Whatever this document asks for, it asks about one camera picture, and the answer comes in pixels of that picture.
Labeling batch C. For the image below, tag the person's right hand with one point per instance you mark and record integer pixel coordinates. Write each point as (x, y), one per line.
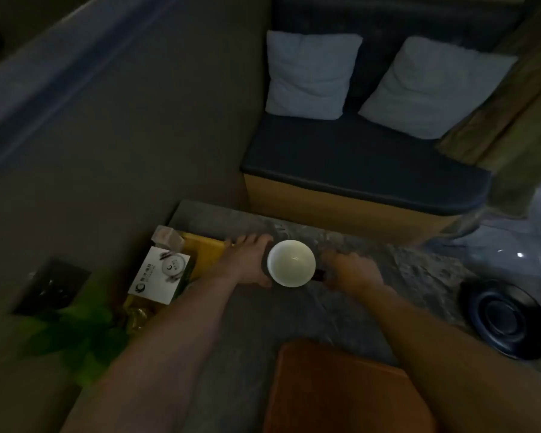
(356, 275)

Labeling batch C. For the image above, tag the person's left hand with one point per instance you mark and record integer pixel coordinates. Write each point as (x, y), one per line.
(245, 261)

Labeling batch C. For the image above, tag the white cup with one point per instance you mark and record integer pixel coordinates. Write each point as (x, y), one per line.
(290, 263)

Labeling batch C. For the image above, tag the orange wooden tray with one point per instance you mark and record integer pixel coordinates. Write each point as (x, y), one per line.
(333, 392)

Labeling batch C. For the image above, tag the black saucer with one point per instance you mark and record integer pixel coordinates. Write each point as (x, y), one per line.
(505, 317)

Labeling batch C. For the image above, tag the person's left forearm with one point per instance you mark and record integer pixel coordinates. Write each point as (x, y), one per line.
(162, 356)

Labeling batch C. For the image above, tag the person's right forearm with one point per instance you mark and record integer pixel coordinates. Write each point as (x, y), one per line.
(455, 369)

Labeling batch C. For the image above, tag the yellow tray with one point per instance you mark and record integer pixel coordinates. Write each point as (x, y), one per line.
(205, 254)

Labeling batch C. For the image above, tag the clear plastic toothpick holder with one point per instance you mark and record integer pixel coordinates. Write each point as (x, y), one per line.
(167, 238)

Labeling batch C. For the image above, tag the white and green box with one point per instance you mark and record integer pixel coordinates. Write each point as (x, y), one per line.
(158, 277)

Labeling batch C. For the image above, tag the dark cushioned bench seat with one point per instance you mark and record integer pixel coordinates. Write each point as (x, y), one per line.
(351, 162)

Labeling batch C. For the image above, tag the amber glass ashtray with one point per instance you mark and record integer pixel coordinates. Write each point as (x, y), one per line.
(137, 317)

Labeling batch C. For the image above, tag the green leafy plant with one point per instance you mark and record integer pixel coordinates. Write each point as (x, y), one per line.
(85, 329)

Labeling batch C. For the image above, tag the grey square pillow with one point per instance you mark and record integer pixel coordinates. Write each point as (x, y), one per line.
(433, 85)
(311, 76)

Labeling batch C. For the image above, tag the black wall socket panel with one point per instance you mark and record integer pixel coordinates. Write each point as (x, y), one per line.
(49, 286)

